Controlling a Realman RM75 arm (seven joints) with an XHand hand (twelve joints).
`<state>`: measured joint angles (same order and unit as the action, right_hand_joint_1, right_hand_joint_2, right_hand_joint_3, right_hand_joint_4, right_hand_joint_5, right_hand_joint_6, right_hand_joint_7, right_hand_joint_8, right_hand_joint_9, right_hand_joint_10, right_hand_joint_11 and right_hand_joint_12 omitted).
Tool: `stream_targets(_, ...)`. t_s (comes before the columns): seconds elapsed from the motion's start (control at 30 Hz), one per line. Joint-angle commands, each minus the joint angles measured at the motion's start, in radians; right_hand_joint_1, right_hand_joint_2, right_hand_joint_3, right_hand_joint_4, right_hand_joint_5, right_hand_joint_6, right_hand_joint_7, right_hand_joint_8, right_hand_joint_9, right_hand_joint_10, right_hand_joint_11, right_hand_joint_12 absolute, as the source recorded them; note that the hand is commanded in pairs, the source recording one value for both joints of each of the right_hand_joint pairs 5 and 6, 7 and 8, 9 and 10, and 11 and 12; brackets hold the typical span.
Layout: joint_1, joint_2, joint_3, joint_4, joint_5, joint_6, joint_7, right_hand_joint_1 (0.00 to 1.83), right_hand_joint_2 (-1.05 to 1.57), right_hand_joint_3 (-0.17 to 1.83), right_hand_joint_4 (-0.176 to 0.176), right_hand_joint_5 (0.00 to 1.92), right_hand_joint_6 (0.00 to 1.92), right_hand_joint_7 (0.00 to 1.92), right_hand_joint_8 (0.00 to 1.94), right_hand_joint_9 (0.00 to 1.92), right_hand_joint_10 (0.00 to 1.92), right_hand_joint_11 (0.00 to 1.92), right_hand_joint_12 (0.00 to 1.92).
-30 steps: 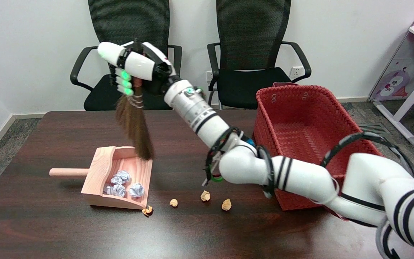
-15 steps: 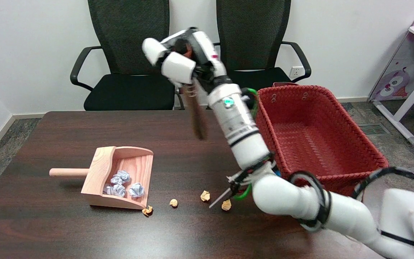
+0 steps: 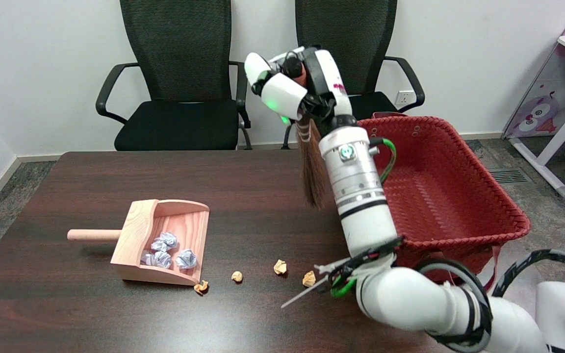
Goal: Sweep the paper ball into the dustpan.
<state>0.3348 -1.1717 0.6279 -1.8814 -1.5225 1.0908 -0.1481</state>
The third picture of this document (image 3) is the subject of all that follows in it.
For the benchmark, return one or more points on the white desk frame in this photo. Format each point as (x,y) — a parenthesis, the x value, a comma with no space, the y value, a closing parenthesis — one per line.
(557,142)

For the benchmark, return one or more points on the brown straw hand broom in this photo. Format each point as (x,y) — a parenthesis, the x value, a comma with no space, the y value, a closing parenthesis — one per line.
(314,171)

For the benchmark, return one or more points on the small tan paper ball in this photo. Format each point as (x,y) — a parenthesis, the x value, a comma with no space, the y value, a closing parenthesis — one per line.
(200,287)
(309,279)
(237,276)
(280,267)

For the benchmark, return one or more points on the red woven basket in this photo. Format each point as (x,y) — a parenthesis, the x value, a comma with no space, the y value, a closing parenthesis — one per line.
(449,196)

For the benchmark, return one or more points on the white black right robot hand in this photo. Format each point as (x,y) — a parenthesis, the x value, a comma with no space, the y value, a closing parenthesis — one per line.
(287,93)

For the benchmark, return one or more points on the wooden dustpan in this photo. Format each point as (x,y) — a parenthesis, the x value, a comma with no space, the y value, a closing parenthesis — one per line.
(189,225)

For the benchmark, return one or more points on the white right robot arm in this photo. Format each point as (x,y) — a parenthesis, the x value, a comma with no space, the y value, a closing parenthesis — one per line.
(361,196)

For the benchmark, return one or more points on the floor vent grille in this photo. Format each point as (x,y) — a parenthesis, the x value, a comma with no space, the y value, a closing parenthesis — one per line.
(508,175)

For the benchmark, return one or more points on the white wall socket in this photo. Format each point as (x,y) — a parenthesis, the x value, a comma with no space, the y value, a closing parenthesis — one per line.
(403,97)

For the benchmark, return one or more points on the black mesh office chair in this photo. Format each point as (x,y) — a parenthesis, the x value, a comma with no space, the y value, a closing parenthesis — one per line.
(179,49)
(361,39)

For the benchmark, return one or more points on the owl print side panel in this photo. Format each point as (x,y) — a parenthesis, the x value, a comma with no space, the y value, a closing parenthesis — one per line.
(542,108)

